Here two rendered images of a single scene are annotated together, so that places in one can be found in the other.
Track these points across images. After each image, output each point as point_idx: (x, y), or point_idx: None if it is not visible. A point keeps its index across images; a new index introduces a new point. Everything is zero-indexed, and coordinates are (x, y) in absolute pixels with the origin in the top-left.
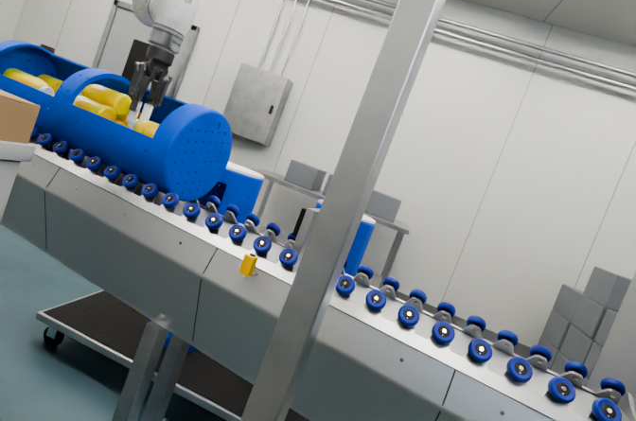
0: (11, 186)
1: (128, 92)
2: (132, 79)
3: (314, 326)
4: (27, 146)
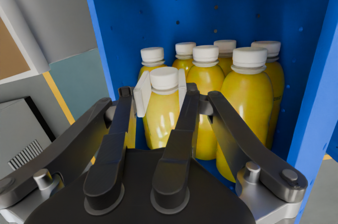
0: (61, 60)
1: (97, 101)
2: (72, 125)
3: None
4: (30, 76)
